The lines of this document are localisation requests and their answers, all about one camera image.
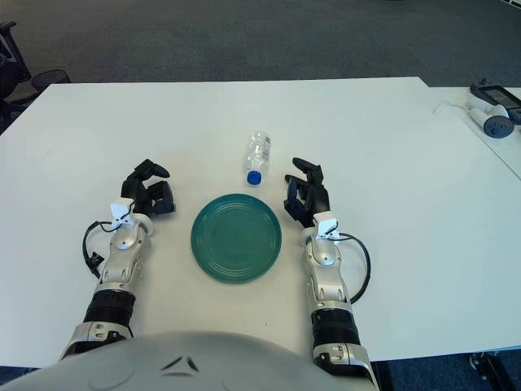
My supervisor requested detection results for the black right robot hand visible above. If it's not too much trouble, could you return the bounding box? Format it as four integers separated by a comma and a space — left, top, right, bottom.
283, 156, 331, 228

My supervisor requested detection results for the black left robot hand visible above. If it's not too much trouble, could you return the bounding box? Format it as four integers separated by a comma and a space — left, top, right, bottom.
120, 159, 177, 216

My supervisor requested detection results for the clear bottle with blue cap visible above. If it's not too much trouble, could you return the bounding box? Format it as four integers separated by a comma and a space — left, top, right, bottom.
243, 130, 273, 187

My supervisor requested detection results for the green round plate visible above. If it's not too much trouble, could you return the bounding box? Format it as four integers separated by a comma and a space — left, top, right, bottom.
190, 193, 282, 283

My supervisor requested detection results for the black mesh wastebasket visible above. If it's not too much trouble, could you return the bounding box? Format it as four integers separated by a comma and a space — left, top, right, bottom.
30, 68, 70, 93

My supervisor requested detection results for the black office chair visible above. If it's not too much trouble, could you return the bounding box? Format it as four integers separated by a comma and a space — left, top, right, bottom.
0, 20, 42, 127

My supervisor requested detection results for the grey robot torso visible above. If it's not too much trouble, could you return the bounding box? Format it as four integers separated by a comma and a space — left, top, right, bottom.
0, 330, 355, 391

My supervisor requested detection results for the white VR controller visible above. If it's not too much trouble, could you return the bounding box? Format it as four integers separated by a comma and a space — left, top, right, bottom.
467, 95, 516, 139

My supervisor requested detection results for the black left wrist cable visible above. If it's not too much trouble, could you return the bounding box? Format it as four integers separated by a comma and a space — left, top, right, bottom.
82, 219, 123, 281

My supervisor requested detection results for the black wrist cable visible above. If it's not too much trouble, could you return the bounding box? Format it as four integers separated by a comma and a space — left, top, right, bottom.
337, 232, 373, 305
82, 219, 123, 281

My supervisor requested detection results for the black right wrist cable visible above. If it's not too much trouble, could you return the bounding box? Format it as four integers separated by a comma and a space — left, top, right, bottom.
337, 232, 373, 305

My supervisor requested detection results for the white cable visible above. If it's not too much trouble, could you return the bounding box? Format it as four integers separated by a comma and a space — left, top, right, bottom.
433, 101, 473, 116

